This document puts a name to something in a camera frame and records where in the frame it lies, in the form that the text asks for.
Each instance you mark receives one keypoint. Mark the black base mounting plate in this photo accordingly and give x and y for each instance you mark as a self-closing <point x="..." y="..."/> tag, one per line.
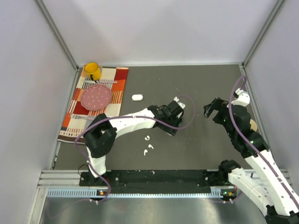
<point x="163" y="181"/>

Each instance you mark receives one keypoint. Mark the patchwork orange placemat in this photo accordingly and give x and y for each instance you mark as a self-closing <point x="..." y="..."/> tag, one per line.
<point x="71" y="128"/>

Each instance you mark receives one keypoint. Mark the white cable duct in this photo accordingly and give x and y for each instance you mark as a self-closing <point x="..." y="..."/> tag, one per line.
<point x="96" y="193"/>

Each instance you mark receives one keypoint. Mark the closed white charging case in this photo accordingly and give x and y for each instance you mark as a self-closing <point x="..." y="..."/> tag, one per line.
<point x="137" y="97"/>

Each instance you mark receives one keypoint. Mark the cream dotted mug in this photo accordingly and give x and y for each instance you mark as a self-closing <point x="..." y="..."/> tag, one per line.
<point x="253" y="125"/>

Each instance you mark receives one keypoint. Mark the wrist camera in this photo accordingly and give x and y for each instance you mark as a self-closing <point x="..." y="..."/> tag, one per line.
<point x="182" y="105"/>
<point x="241" y="97"/>

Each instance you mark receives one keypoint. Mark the yellow mug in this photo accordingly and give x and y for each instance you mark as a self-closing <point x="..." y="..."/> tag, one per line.
<point x="93" y="71"/>

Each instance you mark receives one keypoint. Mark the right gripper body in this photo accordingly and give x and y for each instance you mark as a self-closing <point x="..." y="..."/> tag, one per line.
<point x="221" y="116"/>

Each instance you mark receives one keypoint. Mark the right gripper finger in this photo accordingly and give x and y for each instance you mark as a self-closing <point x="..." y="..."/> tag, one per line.
<point x="208" y="113"/>
<point x="210" y="105"/>

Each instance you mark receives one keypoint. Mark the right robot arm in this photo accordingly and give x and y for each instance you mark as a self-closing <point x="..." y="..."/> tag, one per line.
<point x="274" y="196"/>

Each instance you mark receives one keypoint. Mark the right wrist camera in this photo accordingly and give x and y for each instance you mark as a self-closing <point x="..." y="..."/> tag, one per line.
<point x="241" y="97"/>

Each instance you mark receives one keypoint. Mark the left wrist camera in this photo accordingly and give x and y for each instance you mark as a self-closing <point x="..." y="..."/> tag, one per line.
<point x="182" y="105"/>

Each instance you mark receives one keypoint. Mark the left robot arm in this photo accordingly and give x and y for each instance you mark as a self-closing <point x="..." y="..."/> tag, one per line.
<point x="100" y="139"/>

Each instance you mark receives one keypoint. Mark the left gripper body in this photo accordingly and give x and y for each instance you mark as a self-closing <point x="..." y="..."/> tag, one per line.
<point x="174" y="122"/>

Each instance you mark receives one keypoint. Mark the pink polka dot plate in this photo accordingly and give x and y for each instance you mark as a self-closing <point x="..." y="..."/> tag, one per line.
<point x="96" y="97"/>

